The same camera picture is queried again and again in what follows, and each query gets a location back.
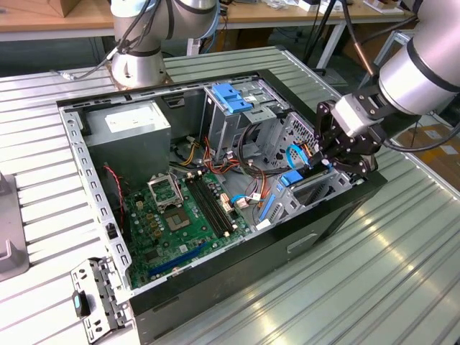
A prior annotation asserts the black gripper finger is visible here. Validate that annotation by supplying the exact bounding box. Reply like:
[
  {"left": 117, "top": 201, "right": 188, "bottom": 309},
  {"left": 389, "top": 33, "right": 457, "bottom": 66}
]
[
  {"left": 328, "top": 153, "right": 379, "bottom": 178},
  {"left": 316, "top": 101, "right": 338, "bottom": 159}
]

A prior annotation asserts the hard disk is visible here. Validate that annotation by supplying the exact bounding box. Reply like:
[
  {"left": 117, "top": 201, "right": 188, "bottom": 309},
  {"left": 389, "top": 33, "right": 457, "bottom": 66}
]
[{"left": 259, "top": 165, "right": 334, "bottom": 222}]

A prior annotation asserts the grey metal disk bay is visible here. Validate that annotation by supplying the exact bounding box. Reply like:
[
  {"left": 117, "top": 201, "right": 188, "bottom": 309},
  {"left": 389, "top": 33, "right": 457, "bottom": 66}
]
[{"left": 257, "top": 111, "right": 366, "bottom": 231}]

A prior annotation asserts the brown cardboard box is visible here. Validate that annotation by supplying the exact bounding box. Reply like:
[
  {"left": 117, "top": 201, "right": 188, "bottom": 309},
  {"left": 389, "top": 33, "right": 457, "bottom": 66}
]
[{"left": 395, "top": 124, "right": 460, "bottom": 183}]

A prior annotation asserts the blue drive cage latch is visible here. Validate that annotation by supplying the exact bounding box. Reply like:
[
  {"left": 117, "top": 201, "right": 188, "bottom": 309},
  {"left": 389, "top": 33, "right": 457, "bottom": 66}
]
[{"left": 211, "top": 83, "right": 254, "bottom": 113}]

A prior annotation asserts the metal slat side table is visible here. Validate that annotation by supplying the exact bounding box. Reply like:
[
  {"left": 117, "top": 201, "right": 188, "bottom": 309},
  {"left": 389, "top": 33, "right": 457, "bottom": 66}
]
[{"left": 372, "top": 29, "right": 414, "bottom": 73}]

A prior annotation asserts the grey optical drive cage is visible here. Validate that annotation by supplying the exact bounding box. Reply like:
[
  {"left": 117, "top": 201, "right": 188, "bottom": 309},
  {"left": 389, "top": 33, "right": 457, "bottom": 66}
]
[{"left": 199, "top": 79, "right": 288, "bottom": 162}]

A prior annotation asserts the wooden top desk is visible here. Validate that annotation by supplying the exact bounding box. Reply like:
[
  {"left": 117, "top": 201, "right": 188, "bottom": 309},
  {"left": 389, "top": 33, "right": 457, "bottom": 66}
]
[{"left": 0, "top": 0, "right": 418, "bottom": 71}]

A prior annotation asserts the black RAM slot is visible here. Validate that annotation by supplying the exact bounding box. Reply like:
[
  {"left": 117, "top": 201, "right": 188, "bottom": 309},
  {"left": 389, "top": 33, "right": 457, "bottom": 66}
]
[
  {"left": 195, "top": 170, "right": 238, "bottom": 231},
  {"left": 185, "top": 172, "right": 231, "bottom": 239}
]

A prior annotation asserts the black open PC case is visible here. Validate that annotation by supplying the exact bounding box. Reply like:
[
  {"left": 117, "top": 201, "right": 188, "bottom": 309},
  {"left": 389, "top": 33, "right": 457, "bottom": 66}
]
[{"left": 56, "top": 68, "right": 388, "bottom": 344}]

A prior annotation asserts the green motherboard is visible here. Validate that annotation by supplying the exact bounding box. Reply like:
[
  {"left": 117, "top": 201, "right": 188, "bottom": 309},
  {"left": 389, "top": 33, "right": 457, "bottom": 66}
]
[{"left": 121, "top": 172, "right": 259, "bottom": 290}]

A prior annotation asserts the CPU socket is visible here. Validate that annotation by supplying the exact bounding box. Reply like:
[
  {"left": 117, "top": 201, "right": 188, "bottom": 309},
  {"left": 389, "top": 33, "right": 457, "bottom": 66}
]
[{"left": 162, "top": 207, "right": 192, "bottom": 234}]

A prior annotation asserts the metal socket cover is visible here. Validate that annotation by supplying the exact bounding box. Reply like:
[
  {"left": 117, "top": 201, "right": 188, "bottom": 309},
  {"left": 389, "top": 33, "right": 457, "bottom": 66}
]
[{"left": 146, "top": 173, "right": 183, "bottom": 212}]

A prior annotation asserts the blue expansion slot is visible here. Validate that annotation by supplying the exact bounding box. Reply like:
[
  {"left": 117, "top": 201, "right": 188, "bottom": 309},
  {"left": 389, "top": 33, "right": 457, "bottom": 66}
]
[{"left": 147, "top": 242, "right": 208, "bottom": 277}]

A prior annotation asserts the grey power supply unit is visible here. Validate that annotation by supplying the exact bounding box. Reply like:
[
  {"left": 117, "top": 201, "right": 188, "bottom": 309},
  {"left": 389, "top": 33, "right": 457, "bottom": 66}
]
[{"left": 81, "top": 99, "right": 173, "bottom": 188}]

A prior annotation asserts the hinged metal slot retainer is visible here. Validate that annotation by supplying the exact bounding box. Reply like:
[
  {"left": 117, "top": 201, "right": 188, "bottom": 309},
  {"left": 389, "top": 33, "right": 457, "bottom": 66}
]
[{"left": 70, "top": 256, "right": 134, "bottom": 343}]

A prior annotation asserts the grey parts rack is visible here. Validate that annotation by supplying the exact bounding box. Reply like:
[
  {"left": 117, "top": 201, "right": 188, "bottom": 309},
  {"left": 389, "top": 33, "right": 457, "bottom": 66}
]
[{"left": 0, "top": 171, "right": 30, "bottom": 282}]

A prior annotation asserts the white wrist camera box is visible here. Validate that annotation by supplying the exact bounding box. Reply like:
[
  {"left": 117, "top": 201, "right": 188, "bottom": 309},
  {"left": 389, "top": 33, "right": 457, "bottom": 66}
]
[{"left": 330, "top": 95, "right": 382, "bottom": 139}]

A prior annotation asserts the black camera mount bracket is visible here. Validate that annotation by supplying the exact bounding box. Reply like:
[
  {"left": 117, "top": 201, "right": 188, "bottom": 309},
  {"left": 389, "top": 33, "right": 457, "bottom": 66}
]
[{"left": 350, "top": 86, "right": 398, "bottom": 121}]

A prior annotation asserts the black cable with copper sleeve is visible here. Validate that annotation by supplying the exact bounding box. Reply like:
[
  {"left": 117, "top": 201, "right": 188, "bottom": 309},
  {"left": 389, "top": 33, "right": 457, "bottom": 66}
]
[{"left": 339, "top": 0, "right": 377, "bottom": 77}]

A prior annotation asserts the black sleeved cable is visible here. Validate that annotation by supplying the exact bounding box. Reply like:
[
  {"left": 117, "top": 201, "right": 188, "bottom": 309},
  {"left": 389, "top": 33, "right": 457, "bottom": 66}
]
[{"left": 236, "top": 121, "right": 267, "bottom": 174}]

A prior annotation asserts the red orange wire bundle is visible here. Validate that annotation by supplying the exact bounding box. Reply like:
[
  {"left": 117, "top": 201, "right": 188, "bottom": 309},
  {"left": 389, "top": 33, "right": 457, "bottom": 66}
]
[{"left": 201, "top": 135, "right": 270, "bottom": 211}]

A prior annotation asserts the yellow black wire bundle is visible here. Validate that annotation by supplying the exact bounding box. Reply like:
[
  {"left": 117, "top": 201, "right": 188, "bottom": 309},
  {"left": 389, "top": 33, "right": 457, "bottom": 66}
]
[{"left": 178, "top": 137, "right": 199, "bottom": 167}]

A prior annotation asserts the red black twisted wire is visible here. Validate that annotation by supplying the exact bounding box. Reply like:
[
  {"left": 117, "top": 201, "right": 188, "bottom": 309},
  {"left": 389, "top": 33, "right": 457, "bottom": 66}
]
[{"left": 103, "top": 163, "right": 127, "bottom": 231}]

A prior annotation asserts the black cable with metal plug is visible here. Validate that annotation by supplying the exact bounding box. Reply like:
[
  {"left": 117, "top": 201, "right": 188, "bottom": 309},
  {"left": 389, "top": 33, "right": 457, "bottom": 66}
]
[{"left": 50, "top": 0, "right": 155, "bottom": 81}]

